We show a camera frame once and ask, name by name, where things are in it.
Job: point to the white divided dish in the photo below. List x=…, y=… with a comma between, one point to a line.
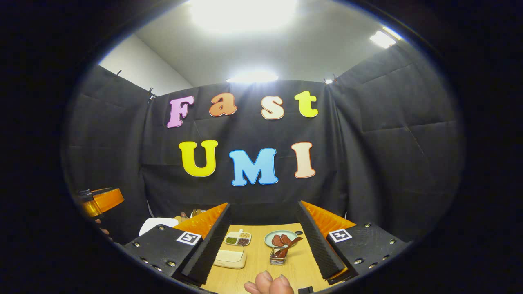
x=233, y=234

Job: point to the rectangular ceiling light panel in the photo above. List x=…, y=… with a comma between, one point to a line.
x=383, y=38

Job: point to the white rice cooker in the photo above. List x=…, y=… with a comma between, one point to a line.
x=157, y=224

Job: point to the long ceiling light strip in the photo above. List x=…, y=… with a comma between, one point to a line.
x=252, y=77

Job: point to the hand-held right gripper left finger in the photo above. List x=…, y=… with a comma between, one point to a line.
x=210, y=245

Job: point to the brown wooden spoon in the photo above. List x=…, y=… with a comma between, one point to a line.
x=292, y=245

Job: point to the clear red-labelled water bottle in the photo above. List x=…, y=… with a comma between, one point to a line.
x=184, y=215

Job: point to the black backdrop cloth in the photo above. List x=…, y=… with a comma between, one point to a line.
x=245, y=132

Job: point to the beige clear-lidded rice box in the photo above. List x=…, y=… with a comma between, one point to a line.
x=229, y=264

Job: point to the red meat piece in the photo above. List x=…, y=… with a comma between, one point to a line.
x=286, y=239
x=276, y=241

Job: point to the pale green plate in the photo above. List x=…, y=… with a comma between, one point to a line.
x=268, y=237

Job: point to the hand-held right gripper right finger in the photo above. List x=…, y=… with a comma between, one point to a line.
x=320, y=245

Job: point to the pile of dark red beans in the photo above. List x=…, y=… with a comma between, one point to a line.
x=243, y=241

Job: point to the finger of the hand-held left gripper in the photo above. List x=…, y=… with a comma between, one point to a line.
x=108, y=200

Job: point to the pile of green mung beans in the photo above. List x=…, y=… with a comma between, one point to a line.
x=231, y=240

